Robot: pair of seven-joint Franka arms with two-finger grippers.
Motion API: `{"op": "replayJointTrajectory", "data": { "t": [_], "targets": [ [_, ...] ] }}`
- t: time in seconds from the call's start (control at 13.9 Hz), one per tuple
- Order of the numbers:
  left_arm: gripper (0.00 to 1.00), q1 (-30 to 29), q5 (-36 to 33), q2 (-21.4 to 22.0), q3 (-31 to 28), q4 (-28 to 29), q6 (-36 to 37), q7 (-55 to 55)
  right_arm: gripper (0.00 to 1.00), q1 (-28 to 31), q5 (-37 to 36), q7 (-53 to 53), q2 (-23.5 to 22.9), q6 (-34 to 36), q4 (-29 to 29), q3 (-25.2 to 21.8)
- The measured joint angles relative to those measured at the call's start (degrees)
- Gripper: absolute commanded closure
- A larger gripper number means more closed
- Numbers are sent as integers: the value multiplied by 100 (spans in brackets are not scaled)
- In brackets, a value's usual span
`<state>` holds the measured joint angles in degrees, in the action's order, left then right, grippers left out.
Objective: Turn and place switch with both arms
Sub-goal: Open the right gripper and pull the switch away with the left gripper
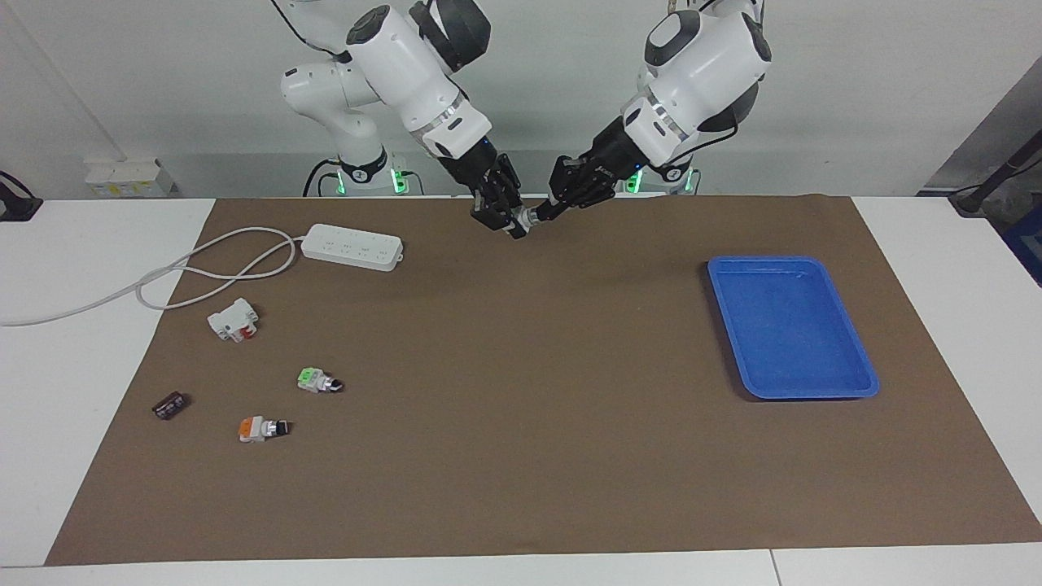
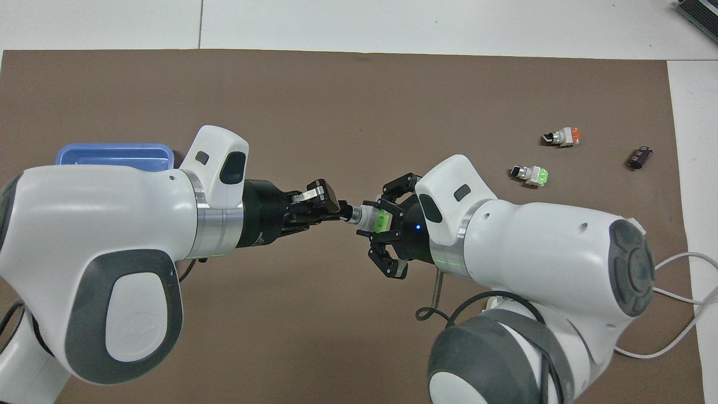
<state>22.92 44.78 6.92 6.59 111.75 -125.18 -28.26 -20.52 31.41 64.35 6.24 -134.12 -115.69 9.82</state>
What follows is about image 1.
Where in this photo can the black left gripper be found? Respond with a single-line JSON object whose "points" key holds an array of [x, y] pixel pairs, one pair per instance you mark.
{"points": [[615, 155]]}

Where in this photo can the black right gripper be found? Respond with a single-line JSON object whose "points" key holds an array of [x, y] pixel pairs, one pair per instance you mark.
{"points": [[480, 175]]}

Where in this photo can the green selector switch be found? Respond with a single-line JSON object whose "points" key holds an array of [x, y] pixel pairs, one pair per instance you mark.
{"points": [[527, 220], [313, 380]]}

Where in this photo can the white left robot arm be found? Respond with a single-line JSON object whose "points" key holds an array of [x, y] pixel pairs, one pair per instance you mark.
{"points": [[708, 73]]}

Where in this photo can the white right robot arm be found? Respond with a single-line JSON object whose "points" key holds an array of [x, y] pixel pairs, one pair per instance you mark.
{"points": [[399, 73]]}

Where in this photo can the white power strip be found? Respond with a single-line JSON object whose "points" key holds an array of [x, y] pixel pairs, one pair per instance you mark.
{"points": [[352, 246]]}

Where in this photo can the brown table mat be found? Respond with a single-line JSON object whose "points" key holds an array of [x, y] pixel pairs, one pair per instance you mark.
{"points": [[488, 407]]}

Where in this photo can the blue plastic tray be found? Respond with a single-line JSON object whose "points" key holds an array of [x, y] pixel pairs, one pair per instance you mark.
{"points": [[790, 325]]}

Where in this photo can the white circuit breaker red lever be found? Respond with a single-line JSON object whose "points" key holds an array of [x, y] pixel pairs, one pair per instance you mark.
{"points": [[229, 320]]}

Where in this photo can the small dark cylindrical capacitor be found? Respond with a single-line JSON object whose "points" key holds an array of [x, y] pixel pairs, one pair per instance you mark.
{"points": [[169, 406]]}

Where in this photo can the black stand pole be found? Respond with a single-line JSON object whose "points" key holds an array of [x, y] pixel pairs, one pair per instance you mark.
{"points": [[997, 175]]}

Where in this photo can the dark grey board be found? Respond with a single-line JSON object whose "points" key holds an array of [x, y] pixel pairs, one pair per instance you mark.
{"points": [[993, 130]]}

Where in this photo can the blue crate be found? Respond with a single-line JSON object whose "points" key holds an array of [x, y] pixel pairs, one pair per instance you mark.
{"points": [[1027, 252]]}

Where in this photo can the orange selector switch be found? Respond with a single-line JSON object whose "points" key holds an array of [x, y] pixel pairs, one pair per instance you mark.
{"points": [[254, 429]]}

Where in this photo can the white wall socket box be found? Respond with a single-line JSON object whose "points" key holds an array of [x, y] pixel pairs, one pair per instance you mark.
{"points": [[130, 179]]}

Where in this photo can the black clamp mount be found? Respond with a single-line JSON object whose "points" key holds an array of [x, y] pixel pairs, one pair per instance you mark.
{"points": [[16, 203]]}

